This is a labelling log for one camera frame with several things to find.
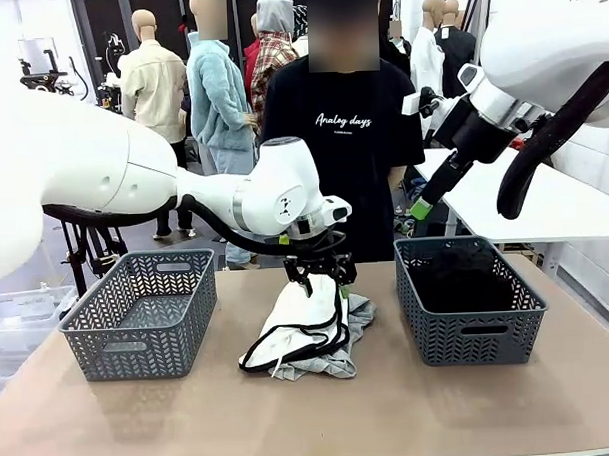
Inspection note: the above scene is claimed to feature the left arm black cable sleeve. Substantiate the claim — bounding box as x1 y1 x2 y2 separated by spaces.
41 190 297 264

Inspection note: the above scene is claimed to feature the person's left forearm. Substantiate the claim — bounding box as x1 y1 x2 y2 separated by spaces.
389 163 409 192

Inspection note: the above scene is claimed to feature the mannequin in black shirt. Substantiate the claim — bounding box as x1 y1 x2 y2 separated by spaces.
434 0 481 99

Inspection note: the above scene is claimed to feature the mannequin in white shirt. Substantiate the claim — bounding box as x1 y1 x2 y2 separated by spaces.
407 0 451 150

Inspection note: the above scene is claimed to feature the mannequin in cream jacket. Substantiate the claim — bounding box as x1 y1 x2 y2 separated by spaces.
116 7 196 243

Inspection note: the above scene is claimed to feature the grey garment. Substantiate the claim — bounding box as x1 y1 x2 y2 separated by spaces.
266 291 380 383

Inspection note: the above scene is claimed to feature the arm black cable sleeve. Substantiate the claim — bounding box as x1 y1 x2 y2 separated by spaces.
492 60 609 221
41 190 297 264

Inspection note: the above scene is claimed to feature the mannequin in plaid shirt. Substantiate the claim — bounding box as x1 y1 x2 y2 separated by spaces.
241 0 302 136

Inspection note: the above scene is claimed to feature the white garment with black trim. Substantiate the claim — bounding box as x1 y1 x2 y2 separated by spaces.
235 276 352 376

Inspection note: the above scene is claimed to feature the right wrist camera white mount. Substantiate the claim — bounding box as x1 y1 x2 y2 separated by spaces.
401 84 450 120

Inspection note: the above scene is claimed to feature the mannequin in light blue fleece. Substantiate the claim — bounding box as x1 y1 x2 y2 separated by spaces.
183 0 262 272

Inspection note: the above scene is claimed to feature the grey woven plastic basket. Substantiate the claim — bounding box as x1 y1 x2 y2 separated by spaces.
393 233 550 369
55 247 222 384

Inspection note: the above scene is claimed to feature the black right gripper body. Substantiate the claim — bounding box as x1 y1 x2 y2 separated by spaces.
430 97 520 178

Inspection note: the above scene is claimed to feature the right arm black cable sleeve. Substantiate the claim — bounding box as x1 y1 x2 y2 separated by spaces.
492 60 609 221

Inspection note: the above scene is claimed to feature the clear plastic storage bin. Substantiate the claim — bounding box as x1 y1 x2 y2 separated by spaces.
0 284 81 358

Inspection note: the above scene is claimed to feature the white table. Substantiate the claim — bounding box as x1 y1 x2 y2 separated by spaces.
414 141 609 275

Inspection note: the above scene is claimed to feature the person in black t-shirt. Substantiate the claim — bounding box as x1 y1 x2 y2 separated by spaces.
256 0 431 266

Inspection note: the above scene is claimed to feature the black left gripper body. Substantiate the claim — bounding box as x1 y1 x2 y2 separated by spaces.
290 232 352 272

